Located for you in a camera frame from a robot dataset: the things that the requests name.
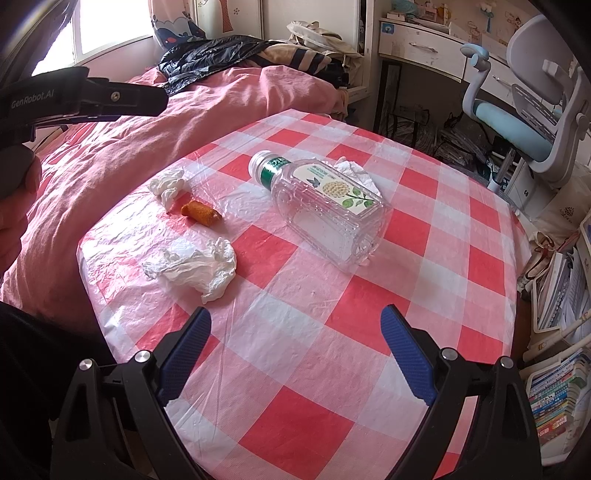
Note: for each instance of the person's left hand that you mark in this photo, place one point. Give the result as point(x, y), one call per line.
point(11, 230)

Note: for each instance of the window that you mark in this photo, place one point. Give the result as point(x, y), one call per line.
point(111, 25)

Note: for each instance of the pile of books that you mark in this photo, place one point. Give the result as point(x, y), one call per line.
point(558, 369)

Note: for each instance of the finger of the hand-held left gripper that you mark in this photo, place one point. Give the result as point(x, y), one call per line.
point(129, 99)
point(78, 120)

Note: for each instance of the whale print curtain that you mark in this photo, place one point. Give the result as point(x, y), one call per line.
point(178, 23)

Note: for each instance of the grey and blue office chair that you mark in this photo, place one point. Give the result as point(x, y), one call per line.
point(531, 120)

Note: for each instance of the white wardrobe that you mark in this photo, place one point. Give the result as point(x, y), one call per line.
point(277, 18)

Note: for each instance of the beige striped cloth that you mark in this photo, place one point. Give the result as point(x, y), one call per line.
point(295, 57)

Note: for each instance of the white desk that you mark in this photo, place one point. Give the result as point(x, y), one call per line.
point(425, 50)

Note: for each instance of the dark blue shiny jacket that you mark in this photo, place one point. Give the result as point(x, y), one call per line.
point(207, 60)

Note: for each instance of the clear plastic bags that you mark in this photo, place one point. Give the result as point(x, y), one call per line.
point(438, 138)

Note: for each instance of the pink blanket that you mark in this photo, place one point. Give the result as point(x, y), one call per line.
point(115, 152)

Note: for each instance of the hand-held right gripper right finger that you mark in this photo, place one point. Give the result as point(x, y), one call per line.
point(406, 355)

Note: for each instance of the white paper bag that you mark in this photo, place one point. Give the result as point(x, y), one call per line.
point(565, 212)

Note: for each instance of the white drawer cabinet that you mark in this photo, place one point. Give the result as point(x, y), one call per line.
point(531, 194)

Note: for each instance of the orange food scrap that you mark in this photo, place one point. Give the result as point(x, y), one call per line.
point(201, 213)

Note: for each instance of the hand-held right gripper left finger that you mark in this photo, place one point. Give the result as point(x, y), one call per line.
point(184, 355)

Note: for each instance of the clear plastic bottle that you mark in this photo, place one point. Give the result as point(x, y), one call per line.
point(323, 217)

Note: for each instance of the beige canvas bag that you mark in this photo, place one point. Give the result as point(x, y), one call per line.
point(318, 39)

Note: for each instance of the small white tissue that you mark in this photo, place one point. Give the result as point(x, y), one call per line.
point(167, 184)

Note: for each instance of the red checked tablecloth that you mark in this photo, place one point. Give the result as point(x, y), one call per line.
point(300, 332)

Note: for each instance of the person's dark clothing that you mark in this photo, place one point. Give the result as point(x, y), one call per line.
point(46, 350)

